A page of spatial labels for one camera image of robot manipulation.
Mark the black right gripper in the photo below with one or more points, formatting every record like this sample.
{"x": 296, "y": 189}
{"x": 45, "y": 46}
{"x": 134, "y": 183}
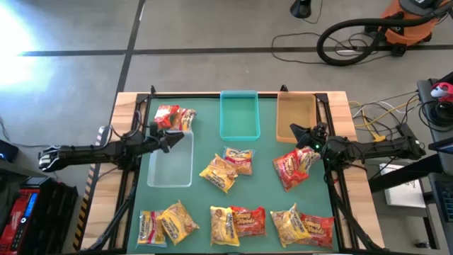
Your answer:
{"x": 316, "y": 143}

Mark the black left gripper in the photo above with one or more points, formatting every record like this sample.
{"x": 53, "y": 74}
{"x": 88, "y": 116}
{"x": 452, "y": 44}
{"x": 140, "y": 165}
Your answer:
{"x": 160, "y": 139}

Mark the red Saucy Noods packet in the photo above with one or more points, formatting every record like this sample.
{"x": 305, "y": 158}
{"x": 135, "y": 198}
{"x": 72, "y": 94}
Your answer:
{"x": 251, "y": 221}
{"x": 164, "y": 117}
{"x": 318, "y": 230}
{"x": 288, "y": 171}

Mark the yellow Maruchan ramen packet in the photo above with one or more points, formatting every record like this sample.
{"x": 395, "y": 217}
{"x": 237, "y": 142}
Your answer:
{"x": 178, "y": 222}
{"x": 223, "y": 226}
{"x": 288, "y": 226}
{"x": 217, "y": 173}

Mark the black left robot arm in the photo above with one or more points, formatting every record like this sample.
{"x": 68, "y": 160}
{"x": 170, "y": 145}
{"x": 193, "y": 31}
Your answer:
{"x": 88, "y": 154}

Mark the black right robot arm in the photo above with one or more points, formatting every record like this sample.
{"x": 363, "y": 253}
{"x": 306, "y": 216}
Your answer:
{"x": 382, "y": 148}

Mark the orange plastic bin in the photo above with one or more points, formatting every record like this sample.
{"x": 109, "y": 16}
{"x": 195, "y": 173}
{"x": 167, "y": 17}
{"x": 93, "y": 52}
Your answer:
{"x": 295, "y": 113}

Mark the clear plastic bin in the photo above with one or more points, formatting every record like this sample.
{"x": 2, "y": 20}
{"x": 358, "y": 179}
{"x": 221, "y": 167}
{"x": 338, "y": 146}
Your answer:
{"x": 170, "y": 170}

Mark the teal plastic bin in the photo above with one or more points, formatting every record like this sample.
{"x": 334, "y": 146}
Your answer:
{"x": 240, "y": 117}

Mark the green table mat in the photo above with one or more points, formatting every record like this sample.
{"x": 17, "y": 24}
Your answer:
{"x": 262, "y": 193}

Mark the black power strip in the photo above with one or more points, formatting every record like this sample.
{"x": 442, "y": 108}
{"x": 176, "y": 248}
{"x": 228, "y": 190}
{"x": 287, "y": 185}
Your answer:
{"x": 405, "y": 130}

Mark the yellow black hazard tape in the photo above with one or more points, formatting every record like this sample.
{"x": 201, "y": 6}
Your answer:
{"x": 82, "y": 216}

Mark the white paper box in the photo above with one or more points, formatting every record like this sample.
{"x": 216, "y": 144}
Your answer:
{"x": 403, "y": 195}

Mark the black round stand base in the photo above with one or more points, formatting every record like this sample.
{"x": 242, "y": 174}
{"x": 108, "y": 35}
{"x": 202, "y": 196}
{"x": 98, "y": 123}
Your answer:
{"x": 301, "y": 8}

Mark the dark grey desk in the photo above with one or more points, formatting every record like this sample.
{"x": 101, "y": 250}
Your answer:
{"x": 424, "y": 92}

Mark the blue tablet screen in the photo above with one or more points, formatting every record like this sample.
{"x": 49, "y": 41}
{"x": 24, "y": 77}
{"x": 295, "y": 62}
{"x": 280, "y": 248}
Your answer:
{"x": 442, "y": 147}

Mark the black storage crate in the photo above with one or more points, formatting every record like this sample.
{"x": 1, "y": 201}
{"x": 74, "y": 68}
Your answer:
{"x": 53, "y": 219}

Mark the red and white object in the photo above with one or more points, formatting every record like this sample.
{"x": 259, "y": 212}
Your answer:
{"x": 444, "y": 93}

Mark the black keyboard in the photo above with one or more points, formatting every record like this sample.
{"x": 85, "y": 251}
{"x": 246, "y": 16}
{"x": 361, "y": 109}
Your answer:
{"x": 446, "y": 198}

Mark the black box blue light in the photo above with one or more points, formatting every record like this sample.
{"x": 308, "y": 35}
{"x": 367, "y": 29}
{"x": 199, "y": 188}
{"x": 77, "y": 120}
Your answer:
{"x": 8, "y": 150}

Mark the red tool case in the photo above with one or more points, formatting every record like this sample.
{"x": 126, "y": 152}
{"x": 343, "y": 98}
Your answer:
{"x": 14, "y": 219}

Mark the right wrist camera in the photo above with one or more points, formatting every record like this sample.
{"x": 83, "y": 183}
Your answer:
{"x": 319, "y": 129}

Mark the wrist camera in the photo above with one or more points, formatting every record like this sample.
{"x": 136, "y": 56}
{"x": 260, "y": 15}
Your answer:
{"x": 153, "y": 129}
{"x": 319, "y": 129}

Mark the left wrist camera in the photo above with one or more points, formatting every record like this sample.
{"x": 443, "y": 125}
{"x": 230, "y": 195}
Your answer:
{"x": 153, "y": 129}

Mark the black aluminium table frame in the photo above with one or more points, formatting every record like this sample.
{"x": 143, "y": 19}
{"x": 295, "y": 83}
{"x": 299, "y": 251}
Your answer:
{"x": 187, "y": 95}

